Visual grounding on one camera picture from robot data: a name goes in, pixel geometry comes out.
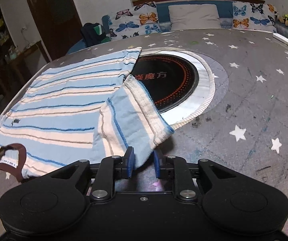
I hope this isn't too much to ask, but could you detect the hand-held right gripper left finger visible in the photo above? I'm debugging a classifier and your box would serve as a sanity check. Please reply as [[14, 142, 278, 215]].
[[50, 146, 135, 203]]

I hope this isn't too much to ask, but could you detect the grey star-print table cover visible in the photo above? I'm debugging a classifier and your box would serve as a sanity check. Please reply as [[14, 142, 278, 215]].
[[0, 28, 288, 231]]

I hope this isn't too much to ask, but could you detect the blue headboard cushion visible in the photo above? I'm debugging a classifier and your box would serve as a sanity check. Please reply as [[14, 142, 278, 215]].
[[156, 1, 234, 30]]

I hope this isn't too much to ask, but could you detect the grey pillow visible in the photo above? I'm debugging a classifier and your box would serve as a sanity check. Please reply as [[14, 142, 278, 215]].
[[168, 5, 221, 30]]

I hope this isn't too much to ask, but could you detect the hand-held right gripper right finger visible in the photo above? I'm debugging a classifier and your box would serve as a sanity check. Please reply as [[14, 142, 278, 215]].
[[153, 150, 237, 199]]

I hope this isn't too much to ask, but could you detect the dark wooden door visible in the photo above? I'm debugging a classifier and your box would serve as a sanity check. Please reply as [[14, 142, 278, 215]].
[[21, 0, 83, 61]]

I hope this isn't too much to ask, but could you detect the dark backpack with green patch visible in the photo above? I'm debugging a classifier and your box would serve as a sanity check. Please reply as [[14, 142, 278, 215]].
[[80, 22, 112, 48]]

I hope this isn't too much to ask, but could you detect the blue white striped shirt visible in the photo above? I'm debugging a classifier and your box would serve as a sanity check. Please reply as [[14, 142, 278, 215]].
[[0, 46, 175, 183]]

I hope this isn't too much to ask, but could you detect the round black induction cooktop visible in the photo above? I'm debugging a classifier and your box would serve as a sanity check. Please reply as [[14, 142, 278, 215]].
[[130, 49, 209, 125]]

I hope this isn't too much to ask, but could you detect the butterfly print pillow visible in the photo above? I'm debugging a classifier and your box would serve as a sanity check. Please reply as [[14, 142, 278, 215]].
[[232, 1, 277, 29], [108, 1, 161, 39]]

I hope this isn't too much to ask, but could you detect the wooden headboard ledge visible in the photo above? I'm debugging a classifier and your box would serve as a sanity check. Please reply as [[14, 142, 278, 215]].
[[132, 0, 265, 7]]

